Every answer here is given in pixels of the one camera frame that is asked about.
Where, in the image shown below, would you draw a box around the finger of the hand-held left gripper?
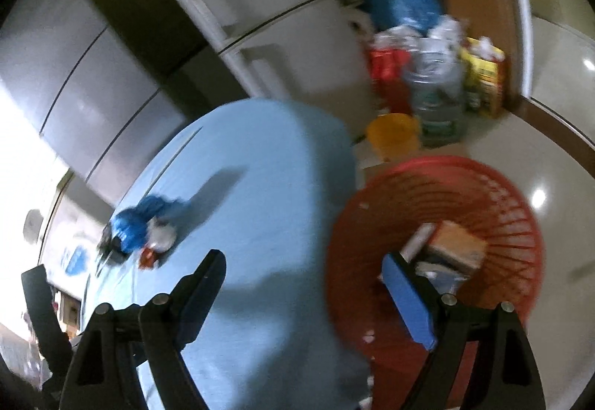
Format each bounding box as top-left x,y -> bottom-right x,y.
21,265 -> 73,376

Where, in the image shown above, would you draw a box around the small blue plastic bag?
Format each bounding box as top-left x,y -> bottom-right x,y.
109,195 -> 192,253

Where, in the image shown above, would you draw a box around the narrow white box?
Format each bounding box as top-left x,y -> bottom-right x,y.
401,223 -> 435,263

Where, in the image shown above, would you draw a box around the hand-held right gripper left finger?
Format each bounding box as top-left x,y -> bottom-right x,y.
59,248 -> 227,410

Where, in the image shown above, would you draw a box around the red plastic bag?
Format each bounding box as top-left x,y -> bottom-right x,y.
138,246 -> 160,270

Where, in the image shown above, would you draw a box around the white plastic bags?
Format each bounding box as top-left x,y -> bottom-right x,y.
372,15 -> 470,62

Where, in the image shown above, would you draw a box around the grey refrigerator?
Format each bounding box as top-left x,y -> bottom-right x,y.
0,0 -> 187,206

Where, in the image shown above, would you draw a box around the white chest freezer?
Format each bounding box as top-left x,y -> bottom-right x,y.
37,168 -> 117,299

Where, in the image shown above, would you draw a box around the red paper bag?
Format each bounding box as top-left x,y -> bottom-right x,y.
369,43 -> 414,113

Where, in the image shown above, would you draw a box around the yellow shopping bag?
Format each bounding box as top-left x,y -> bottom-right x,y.
462,38 -> 509,119

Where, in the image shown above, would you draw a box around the red plastic basket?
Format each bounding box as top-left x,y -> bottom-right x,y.
325,155 -> 546,376

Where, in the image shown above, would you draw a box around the clear water jug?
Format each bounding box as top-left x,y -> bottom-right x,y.
402,50 -> 470,148

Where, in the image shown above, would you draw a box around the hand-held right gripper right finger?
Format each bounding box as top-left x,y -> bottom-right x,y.
380,253 -> 547,410

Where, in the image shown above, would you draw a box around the white paper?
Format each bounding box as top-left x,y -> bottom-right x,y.
148,224 -> 178,252

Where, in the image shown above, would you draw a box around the yellow plastic bucket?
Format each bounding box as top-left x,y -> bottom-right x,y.
366,113 -> 421,162

